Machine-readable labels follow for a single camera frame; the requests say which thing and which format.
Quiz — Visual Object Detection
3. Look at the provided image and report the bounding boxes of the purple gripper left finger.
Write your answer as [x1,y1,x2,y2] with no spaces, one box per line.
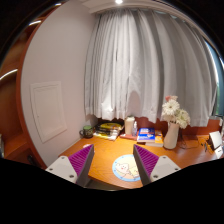
[47,144,94,187]

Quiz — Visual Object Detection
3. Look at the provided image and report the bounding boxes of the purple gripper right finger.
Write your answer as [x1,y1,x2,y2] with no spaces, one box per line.
[133,145,180,185]

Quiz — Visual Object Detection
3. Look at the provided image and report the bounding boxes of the round cartoon mouse pad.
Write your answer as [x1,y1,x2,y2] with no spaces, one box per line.
[112,154,140,182]

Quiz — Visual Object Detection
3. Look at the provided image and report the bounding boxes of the blue book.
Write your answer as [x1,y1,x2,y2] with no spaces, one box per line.
[137,128,155,142]

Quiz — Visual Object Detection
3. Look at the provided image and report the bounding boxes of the white ceramic vase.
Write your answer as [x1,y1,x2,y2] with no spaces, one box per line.
[164,123,179,149]

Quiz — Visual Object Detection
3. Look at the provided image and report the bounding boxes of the dark green mug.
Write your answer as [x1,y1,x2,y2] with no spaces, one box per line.
[79,125,93,139]

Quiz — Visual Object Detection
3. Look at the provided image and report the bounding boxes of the small clear bottle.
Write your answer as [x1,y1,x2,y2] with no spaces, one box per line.
[132,121,137,137]

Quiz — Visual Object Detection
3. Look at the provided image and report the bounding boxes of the stack of yellow books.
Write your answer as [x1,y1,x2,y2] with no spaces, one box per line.
[94,122,124,141]

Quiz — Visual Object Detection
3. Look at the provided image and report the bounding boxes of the white cylindrical container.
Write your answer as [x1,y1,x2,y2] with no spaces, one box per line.
[125,116,135,135]

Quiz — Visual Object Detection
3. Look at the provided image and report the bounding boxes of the white and pink flowers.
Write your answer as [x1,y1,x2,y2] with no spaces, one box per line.
[162,96,190,129]

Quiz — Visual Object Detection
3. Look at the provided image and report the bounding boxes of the orange wooden shelf unit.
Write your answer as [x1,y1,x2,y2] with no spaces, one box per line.
[0,7,55,167]

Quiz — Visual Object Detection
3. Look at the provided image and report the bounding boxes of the white device on stand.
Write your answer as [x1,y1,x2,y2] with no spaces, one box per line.
[208,131,223,159]

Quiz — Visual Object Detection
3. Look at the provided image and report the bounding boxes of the white curtain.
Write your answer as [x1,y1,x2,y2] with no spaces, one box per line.
[85,9,216,126]

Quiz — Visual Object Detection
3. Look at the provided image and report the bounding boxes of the black cable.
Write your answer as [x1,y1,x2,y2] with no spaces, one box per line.
[178,133,209,151]

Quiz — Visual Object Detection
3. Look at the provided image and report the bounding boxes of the white wall panel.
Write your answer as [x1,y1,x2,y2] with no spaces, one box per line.
[30,81,67,143]

